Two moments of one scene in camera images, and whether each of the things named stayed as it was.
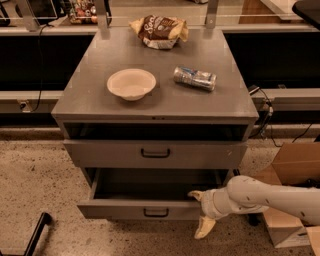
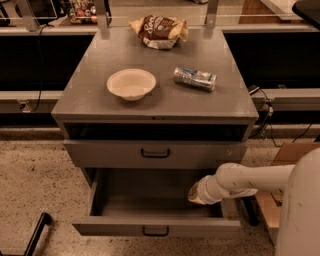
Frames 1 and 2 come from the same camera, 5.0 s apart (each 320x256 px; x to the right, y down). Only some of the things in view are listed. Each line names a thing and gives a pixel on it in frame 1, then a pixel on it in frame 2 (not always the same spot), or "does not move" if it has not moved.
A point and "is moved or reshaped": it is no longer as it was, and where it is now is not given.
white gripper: x=208 y=204 to x=204 y=191
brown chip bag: x=160 y=33 does not move
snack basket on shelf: x=83 y=12 does not move
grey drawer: x=147 y=193 is moved or reshaped
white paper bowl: x=131 y=84 does not move
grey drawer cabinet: x=154 y=100 does not move
